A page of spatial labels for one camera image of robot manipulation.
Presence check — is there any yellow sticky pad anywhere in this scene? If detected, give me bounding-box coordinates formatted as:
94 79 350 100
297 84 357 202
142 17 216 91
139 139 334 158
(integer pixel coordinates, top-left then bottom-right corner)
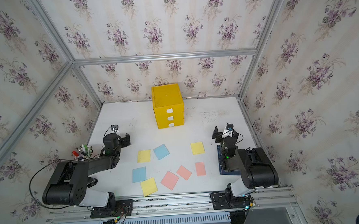
137 150 151 163
190 142 205 155
140 177 158 197

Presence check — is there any blue sticky pad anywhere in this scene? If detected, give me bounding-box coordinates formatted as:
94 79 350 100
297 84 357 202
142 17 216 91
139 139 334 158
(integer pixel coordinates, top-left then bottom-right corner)
132 167 147 183
153 144 169 160

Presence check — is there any yellow sticky pad bottom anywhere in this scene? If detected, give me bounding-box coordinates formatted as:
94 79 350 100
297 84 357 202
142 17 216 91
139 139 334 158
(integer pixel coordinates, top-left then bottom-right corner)
140 177 158 197

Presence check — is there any yellow plastic drawer cabinet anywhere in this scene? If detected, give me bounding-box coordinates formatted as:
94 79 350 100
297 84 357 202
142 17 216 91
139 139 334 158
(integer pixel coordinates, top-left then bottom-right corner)
151 84 185 129

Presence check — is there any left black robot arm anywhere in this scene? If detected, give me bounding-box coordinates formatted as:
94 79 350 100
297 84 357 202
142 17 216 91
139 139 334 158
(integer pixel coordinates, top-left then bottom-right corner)
42 133 131 210

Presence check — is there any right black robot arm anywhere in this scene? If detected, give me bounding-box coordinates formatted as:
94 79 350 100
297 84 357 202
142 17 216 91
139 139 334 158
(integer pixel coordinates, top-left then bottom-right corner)
212 123 279 199

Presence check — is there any pink sticky pad right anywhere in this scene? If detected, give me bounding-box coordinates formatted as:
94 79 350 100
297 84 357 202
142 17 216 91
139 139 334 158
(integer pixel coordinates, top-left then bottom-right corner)
195 161 206 176

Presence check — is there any pink sticky pad middle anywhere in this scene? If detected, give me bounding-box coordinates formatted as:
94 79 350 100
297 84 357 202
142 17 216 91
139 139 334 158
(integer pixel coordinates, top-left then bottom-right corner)
177 166 192 181

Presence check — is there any pink sticky pad large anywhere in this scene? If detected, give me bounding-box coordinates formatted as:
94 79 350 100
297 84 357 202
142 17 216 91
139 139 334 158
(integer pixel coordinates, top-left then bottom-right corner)
161 171 179 191

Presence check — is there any dark blue book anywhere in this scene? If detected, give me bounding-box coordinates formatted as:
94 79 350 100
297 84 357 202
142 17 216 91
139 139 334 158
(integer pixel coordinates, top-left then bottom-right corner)
217 145 240 176

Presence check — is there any pink pen holder cup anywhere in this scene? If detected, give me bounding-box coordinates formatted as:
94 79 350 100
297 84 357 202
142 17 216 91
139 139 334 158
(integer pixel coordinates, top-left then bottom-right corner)
72 145 93 161

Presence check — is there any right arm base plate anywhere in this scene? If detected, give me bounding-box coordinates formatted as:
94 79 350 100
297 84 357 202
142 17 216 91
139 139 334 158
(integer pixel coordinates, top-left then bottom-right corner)
210 192 254 210

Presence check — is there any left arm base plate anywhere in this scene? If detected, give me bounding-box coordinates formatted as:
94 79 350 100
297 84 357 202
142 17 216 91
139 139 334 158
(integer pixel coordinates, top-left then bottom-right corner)
90 199 134 219

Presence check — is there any aluminium mounting rail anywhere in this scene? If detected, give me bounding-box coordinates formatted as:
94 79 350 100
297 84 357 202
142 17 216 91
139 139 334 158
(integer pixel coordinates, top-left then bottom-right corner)
45 187 299 224

